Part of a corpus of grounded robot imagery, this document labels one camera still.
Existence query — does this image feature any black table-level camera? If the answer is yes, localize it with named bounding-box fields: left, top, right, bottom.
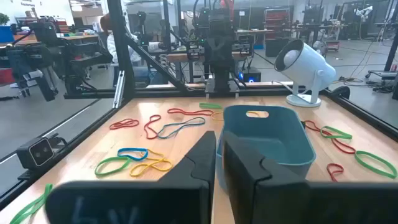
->
left=16, top=133, right=68, bottom=180

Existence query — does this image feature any wooden workbench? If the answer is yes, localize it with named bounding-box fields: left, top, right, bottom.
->
left=166, top=51, right=259, bottom=63
left=14, top=32, right=100, bottom=47

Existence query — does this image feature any red tool shelf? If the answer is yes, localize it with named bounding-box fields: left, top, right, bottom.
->
left=263, top=6, right=295, bottom=40

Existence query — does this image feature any teal plastic bin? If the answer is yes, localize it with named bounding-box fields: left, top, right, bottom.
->
left=215, top=105, right=317, bottom=192

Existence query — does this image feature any green rubber band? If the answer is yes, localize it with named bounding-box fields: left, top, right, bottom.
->
left=198, top=102, right=223, bottom=110
left=94, top=156, right=132, bottom=177
left=354, top=150, right=398, bottom=180
left=9, top=183, right=54, bottom=224
left=320, top=125, right=353, bottom=140

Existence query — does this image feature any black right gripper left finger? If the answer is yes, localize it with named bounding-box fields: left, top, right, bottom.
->
left=45, top=130, right=217, bottom=224

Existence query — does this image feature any silver metal bracket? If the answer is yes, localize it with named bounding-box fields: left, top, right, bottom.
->
left=113, top=70, right=126, bottom=109

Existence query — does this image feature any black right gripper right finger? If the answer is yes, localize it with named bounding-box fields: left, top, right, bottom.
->
left=222, top=130, right=398, bottom=224

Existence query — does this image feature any white fan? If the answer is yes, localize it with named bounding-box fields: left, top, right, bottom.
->
left=312, top=39, right=328, bottom=57

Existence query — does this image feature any black computer with blue light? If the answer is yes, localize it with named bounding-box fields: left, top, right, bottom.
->
left=238, top=66, right=262, bottom=84

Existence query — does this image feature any red box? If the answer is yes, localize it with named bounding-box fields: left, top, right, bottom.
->
left=0, top=67, right=15, bottom=85

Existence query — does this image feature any long teal rubber band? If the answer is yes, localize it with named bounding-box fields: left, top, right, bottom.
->
left=157, top=116, right=206, bottom=140

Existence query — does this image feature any black cabinet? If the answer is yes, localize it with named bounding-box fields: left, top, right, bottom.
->
left=265, top=37, right=292, bottom=58

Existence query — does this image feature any white lamp cable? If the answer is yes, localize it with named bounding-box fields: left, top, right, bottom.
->
left=272, top=80, right=295, bottom=94

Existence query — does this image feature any blue box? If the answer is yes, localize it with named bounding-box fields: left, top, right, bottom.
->
left=0, top=26, right=15, bottom=44

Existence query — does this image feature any blue rubber band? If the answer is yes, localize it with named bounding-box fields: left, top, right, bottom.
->
left=117, top=147, right=149, bottom=162

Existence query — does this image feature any person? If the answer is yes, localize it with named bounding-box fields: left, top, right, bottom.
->
left=99, top=14, right=150, bottom=85

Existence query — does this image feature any red rubber band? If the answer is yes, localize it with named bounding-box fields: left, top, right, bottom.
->
left=109, top=118, right=140, bottom=131
left=143, top=114, right=162, bottom=140
left=302, top=119, right=356, bottom=155
left=326, top=162, right=345, bottom=182
left=167, top=108, right=215, bottom=117

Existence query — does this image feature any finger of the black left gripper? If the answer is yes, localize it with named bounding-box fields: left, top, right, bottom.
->
left=213, top=35, right=222, bottom=62
left=221, top=35, right=231, bottom=62

